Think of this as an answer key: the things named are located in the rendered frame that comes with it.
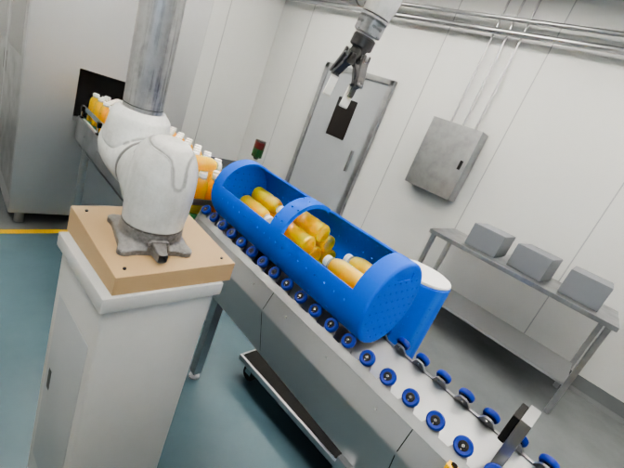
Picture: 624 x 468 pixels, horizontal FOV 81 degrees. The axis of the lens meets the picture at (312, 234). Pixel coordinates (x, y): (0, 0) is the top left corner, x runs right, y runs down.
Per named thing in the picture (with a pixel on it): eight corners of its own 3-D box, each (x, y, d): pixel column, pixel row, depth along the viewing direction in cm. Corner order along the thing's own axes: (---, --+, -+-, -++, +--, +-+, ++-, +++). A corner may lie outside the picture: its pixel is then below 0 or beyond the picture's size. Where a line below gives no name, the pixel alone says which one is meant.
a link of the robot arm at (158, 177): (132, 236, 85) (153, 149, 77) (108, 199, 95) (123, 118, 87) (195, 235, 97) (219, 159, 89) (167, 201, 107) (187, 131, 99)
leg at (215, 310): (190, 381, 195) (224, 282, 176) (186, 373, 199) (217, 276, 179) (201, 378, 199) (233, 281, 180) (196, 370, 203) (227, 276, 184)
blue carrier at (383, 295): (344, 354, 103) (385, 267, 93) (203, 217, 156) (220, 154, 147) (397, 333, 123) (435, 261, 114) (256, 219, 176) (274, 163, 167)
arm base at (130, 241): (120, 266, 83) (124, 245, 81) (106, 217, 98) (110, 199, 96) (197, 266, 95) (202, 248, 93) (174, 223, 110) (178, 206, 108)
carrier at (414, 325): (381, 415, 202) (338, 383, 213) (455, 282, 176) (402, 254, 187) (362, 447, 177) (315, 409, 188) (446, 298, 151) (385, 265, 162)
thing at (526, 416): (495, 476, 83) (531, 427, 79) (479, 461, 86) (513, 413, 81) (508, 458, 91) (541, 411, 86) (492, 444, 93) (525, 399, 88)
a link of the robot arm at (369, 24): (371, 11, 106) (361, 32, 108) (393, 26, 110) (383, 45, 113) (357, 6, 112) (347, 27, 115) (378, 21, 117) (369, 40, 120)
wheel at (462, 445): (478, 446, 82) (477, 447, 83) (461, 429, 84) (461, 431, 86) (466, 461, 81) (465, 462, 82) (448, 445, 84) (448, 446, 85)
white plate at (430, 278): (455, 280, 175) (454, 282, 175) (403, 253, 186) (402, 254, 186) (446, 295, 151) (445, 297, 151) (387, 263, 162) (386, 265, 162)
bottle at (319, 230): (328, 243, 131) (296, 220, 142) (334, 226, 128) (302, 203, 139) (314, 244, 125) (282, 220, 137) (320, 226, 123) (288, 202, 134)
